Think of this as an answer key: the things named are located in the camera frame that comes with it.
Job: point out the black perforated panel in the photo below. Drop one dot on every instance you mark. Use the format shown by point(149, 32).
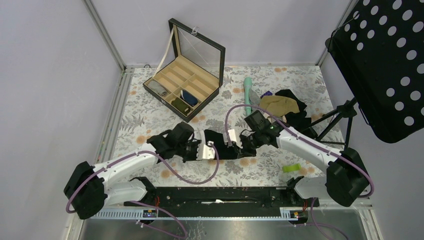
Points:
point(379, 50)

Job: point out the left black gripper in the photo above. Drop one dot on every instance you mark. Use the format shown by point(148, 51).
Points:
point(196, 143)

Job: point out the navy blue white-trimmed underwear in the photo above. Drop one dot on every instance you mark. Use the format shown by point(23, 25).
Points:
point(188, 98)

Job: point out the green small block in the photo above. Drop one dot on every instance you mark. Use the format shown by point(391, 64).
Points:
point(291, 168)

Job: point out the grey rolled item in box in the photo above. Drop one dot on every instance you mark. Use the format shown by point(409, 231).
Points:
point(158, 88)

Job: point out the black cloth pile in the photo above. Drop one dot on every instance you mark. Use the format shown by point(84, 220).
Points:
point(299, 120)

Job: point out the black white-trimmed boxer briefs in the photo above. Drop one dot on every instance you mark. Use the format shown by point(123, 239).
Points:
point(224, 151)

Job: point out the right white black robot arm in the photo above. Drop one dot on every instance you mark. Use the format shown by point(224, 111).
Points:
point(344, 180)

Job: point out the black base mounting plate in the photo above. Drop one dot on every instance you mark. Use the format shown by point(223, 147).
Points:
point(226, 202)

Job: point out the dark rolled item in box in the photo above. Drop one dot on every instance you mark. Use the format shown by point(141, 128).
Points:
point(181, 106)

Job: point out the tan beige cloth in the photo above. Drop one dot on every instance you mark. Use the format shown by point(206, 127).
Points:
point(279, 105)

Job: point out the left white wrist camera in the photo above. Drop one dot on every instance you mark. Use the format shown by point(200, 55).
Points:
point(206, 151)

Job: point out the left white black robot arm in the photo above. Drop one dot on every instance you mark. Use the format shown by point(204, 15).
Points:
point(92, 187)

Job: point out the black wooden compartment box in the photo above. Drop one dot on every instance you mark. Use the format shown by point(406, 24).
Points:
point(197, 66)

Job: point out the purple small cloth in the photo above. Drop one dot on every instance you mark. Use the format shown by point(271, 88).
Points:
point(268, 93)

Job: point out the grey striped cloth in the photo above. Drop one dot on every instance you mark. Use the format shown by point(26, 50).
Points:
point(254, 98)

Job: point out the mint green rolled cloth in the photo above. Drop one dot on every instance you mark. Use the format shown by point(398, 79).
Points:
point(247, 85)

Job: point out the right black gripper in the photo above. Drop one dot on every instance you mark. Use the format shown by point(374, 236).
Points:
point(244, 152)

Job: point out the floral patterned table mat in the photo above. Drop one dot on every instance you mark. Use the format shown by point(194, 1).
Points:
point(145, 116)

